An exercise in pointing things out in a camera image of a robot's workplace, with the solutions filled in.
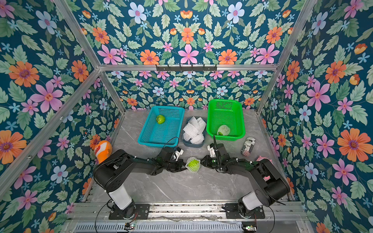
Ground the patterned black white can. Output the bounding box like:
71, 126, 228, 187
241, 137, 256, 157

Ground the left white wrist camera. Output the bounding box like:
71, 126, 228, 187
173, 147, 184, 161

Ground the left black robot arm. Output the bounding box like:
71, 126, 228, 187
94, 147, 186, 219

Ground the green custard apple back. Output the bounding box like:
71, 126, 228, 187
156, 115, 166, 124

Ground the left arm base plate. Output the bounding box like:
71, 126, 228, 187
108, 203, 150, 220

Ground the pink alarm clock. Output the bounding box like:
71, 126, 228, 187
256, 156, 273, 181

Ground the black hook rail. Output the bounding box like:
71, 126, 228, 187
155, 65, 218, 72

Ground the white foam net sleeve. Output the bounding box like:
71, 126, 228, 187
217, 125, 231, 136

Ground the grey foam net tray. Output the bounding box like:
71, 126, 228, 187
180, 116, 207, 148

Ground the green plastic basket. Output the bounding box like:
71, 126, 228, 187
207, 99, 246, 141

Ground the white foam net back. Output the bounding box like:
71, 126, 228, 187
183, 117, 207, 145

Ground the teal plastic basket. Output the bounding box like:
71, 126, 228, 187
138, 106, 185, 148

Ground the orange clownfish plush toy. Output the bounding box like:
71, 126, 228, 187
94, 140, 113, 164

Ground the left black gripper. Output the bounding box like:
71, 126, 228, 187
162, 159, 190, 173

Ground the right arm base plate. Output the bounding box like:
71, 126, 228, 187
222, 203, 265, 220

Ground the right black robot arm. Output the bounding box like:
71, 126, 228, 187
201, 143, 290, 218

